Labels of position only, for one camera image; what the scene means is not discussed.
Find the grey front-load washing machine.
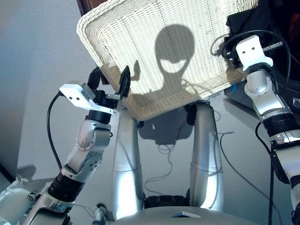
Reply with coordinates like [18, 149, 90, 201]
[222, 0, 300, 112]

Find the thin grey floor cord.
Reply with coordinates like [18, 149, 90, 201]
[143, 126, 188, 198]

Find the white rounded housing with wires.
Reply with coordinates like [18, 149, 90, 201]
[0, 187, 33, 225]

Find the pale woven laundry basket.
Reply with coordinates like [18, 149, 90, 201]
[76, 0, 260, 122]

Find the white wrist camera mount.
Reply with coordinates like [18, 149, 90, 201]
[235, 35, 274, 73]
[59, 82, 117, 116]

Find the silver robot torso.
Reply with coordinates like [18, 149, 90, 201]
[114, 194, 258, 225]

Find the silver robot leg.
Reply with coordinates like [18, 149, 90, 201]
[111, 107, 144, 221]
[188, 100, 225, 212]

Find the blue taped cable connector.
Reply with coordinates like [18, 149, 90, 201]
[92, 202, 109, 225]

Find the black wheeled basket stand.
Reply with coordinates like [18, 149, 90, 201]
[135, 102, 200, 129]

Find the grey floor cable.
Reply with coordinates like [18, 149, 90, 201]
[218, 130, 282, 225]

